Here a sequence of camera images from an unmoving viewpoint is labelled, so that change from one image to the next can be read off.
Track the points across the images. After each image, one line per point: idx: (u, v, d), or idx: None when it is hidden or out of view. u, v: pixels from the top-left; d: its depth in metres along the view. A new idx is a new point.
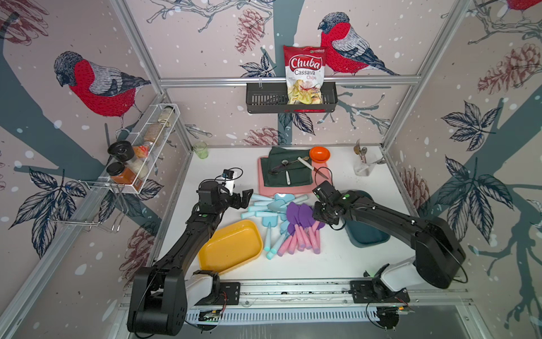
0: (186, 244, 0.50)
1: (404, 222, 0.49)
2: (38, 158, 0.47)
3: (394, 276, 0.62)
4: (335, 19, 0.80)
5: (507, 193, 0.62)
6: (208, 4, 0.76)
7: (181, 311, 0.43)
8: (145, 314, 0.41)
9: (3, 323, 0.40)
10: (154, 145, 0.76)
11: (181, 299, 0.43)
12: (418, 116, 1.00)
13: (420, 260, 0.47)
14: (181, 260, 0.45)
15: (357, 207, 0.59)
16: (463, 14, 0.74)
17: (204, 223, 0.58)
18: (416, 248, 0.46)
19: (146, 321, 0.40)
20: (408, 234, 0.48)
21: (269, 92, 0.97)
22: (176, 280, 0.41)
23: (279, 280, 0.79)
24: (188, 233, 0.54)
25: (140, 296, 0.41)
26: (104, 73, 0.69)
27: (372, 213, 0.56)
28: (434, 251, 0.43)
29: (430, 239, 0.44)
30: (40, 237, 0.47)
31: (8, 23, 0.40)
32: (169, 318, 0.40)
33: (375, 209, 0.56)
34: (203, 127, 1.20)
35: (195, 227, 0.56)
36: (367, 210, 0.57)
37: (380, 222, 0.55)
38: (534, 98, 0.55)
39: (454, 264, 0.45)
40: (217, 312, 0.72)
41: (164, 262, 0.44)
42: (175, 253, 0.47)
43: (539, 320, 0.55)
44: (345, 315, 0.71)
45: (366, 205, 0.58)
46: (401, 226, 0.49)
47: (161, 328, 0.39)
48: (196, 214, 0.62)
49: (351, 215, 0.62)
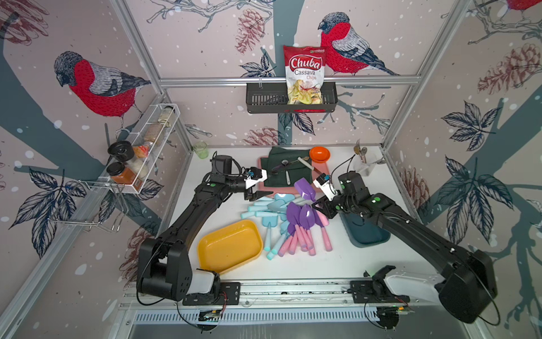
0: (193, 215, 0.50)
1: (441, 248, 0.45)
2: (38, 158, 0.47)
3: (401, 283, 0.60)
4: (335, 20, 0.81)
5: (506, 193, 0.62)
6: (208, 4, 0.76)
7: (185, 280, 0.45)
8: (152, 280, 0.43)
9: (3, 323, 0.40)
10: (154, 145, 0.76)
11: (185, 270, 0.44)
12: (418, 116, 1.00)
13: (449, 291, 0.44)
14: (185, 234, 0.45)
15: (388, 215, 0.54)
16: (462, 14, 0.74)
17: (212, 194, 0.57)
18: (448, 278, 0.43)
19: (154, 286, 0.43)
20: (444, 260, 0.44)
21: (269, 92, 0.97)
22: (178, 256, 0.41)
23: (279, 280, 0.79)
24: (194, 204, 0.53)
25: (145, 264, 0.43)
26: (104, 73, 0.69)
27: (403, 227, 0.51)
28: (470, 288, 0.40)
29: (469, 272, 0.40)
30: (40, 236, 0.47)
31: (8, 23, 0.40)
32: (173, 287, 0.42)
33: (409, 223, 0.51)
34: (204, 127, 1.20)
35: (202, 198, 0.55)
36: (399, 222, 0.52)
37: (411, 239, 0.50)
38: (534, 98, 0.55)
39: (486, 298, 0.42)
40: (217, 312, 0.72)
41: (169, 234, 0.45)
42: (179, 225, 0.47)
43: (538, 319, 0.55)
44: (345, 315, 0.71)
45: (399, 217, 0.53)
46: (436, 251, 0.45)
47: (165, 293, 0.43)
48: (205, 183, 0.61)
49: (377, 222, 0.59)
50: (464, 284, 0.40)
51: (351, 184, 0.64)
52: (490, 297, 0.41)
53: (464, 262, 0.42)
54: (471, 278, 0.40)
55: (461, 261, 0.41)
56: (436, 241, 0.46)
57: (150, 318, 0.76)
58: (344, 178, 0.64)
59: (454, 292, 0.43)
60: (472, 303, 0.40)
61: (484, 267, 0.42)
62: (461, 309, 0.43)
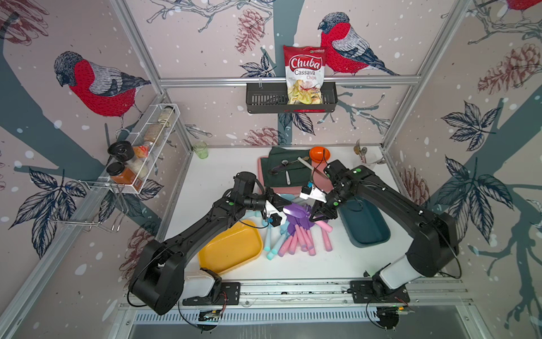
0: (202, 229, 0.50)
1: (411, 211, 0.48)
2: (38, 158, 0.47)
3: (393, 272, 0.62)
4: (335, 19, 0.80)
5: (507, 193, 0.62)
6: (208, 4, 0.76)
7: (174, 294, 0.44)
8: (143, 283, 0.43)
9: (3, 323, 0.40)
10: (154, 145, 0.76)
11: (178, 284, 0.44)
12: (418, 116, 1.00)
13: (416, 248, 0.47)
14: (188, 246, 0.45)
15: (366, 184, 0.57)
16: (462, 14, 0.74)
17: (226, 212, 0.57)
18: (415, 236, 0.46)
19: (142, 289, 0.43)
20: (412, 221, 0.47)
21: (269, 92, 0.97)
22: (173, 269, 0.41)
23: (279, 280, 0.79)
24: (207, 218, 0.53)
25: (145, 264, 0.43)
26: (104, 73, 0.69)
27: (380, 193, 0.54)
28: (432, 243, 0.44)
29: (432, 230, 0.44)
30: (40, 236, 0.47)
31: (8, 23, 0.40)
32: (159, 298, 0.41)
33: (384, 191, 0.54)
34: (204, 127, 1.20)
35: (217, 214, 0.55)
36: (375, 190, 0.55)
37: (384, 203, 0.54)
38: (534, 98, 0.55)
39: (448, 256, 0.47)
40: (217, 312, 0.72)
41: (173, 242, 0.45)
42: (185, 236, 0.47)
43: (539, 319, 0.55)
44: (346, 315, 0.71)
45: (377, 185, 0.56)
46: (406, 212, 0.48)
47: (151, 302, 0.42)
48: (224, 200, 0.61)
49: (357, 190, 0.60)
50: (427, 239, 0.43)
51: (331, 169, 0.70)
52: (452, 255, 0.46)
53: (430, 222, 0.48)
54: (433, 234, 0.43)
55: (428, 222, 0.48)
56: (408, 205, 0.49)
57: (149, 318, 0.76)
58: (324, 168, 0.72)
59: (420, 248, 0.46)
60: (433, 258, 0.44)
61: (447, 227, 0.45)
62: (425, 264, 0.46)
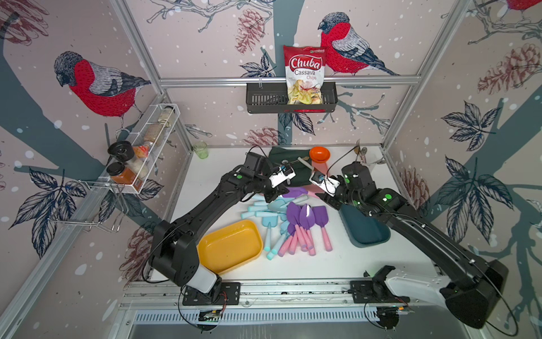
0: (210, 206, 0.50)
1: (460, 258, 0.42)
2: (38, 158, 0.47)
3: (404, 287, 0.60)
4: (335, 19, 0.80)
5: (507, 193, 0.62)
6: (208, 4, 0.76)
7: (190, 268, 0.46)
8: (161, 260, 0.45)
9: (3, 323, 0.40)
10: (154, 145, 0.76)
11: (193, 258, 0.46)
12: (418, 116, 1.00)
13: (461, 299, 0.43)
14: (199, 224, 0.46)
15: (401, 217, 0.49)
16: (462, 14, 0.74)
17: (236, 188, 0.56)
18: (466, 291, 0.41)
19: (159, 265, 0.45)
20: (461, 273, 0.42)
21: (269, 93, 0.97)
22: (186, 246, 0.42)
23: (279, 280, 0.79)
24: (215, 194, 0.53)
25: (158, 242, 0.45)
26: (104, 73, 0.69)
27: (418, 232, 0.47)
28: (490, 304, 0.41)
29: (490, 287, 0.38)
30: (40, 237, 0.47)
31: (8, 23, 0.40)
32: (176, 273, 0.43)
33: (425, 229, 0.46)
34: (204, 127, 1.20)
35: (225, 190, 0.54)
36: (413, 226, 0.47)
37: (423, 244, 0.47)
38: (534, 98, 0.55)
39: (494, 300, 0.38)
40: (217, 312, 0.72)
41: (183, 222, 0.45)
42: (194, 215, 0.47)
43: (538, 319, 0.55)
44: (346, 315, 0.71)
45: (415, 219, 0.48)
46: (453, 261, 0.43)
47: (169, 277, 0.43)
48: (231, 174, 0.59)
49: (387, 222, 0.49)
50: (485, 300, 0.38)
51: (358, 179, 0.57)
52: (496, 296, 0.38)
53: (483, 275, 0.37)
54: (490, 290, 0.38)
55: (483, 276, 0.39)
56: (454, 250, 0.43)
57: (149, 318, 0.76)
58: (348, 171, 0.57)
59: (464, 299, 0.42)
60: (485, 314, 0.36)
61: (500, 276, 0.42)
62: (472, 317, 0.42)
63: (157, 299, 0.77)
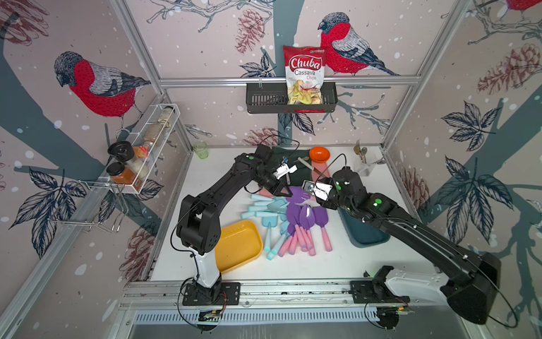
0: (229, 182, 0.55)
1: (454, 255, 0.43)
2: (38, 158, 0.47)
3: (404, 286, 0.60)
4: (335, 20, 0.81)
5: (507, 193, 0.62)
6: (208, 4, 0.76)
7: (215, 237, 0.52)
8: (188, 229, 0.50)
9: (3, 323, 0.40)
10: (154, 145, 0.76)
11: (217, 228, 0.51)
12: (418, 116, 1.00)
13: (460, 296, 0.43)
14: (220, 197, 0.51)
15: (394, 219, 0.50)
16: (462, 14, 0.74)
17: (249, 166, 0.60)
18: (463, 288, 0.42)
19: (188, 235, 0.51)
20: (456, 270, 0.42)
21: (269, 93, 0.97)
22: (212, 215, 0.47)
23: (279, 280, 0.79)
24: (231, 172, 0.57)
25: (184, 214, 0.50)
26: (104, 73, 0.69)
27: (411, 234, 0.48)
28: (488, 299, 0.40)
29: (485, 281, 0.39)
30: (40, 237, 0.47)
31: (8, 23, 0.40)
32: (204, 240, 0.49)
33: (417, 229, 0.47)
34: (204, 127, 1.20)
35: (240, 169, 0.59)
36: (406, 228, 0.48)
37: (417, 245, 0.48)
38: (534, 98, 0.55)
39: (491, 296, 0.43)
40: (217, 312, 0.72)
41: (206, 195, 0.50)
42: (215, 189, 0.52)
43: (538, 319, 0.55)
44: (345, 315, 0.71)
45: (406, 221, 0.49)
46: (449, 258, 0.43)
47: (196, 245, 0.53)
48: (243, 155, 0.64)
49: (380, 227, 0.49)
50: (485, 296, 0.39)
51: (348, 186, 0.57)
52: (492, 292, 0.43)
53: (476, 268, 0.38)
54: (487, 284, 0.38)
55: (477, 270, 0.40)
56: (449, 248, 0.44)
57: (149, 318, 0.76)
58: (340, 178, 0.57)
59: (463, 296, 0.43)
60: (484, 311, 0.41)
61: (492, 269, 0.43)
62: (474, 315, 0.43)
63: (157, 299, 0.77)
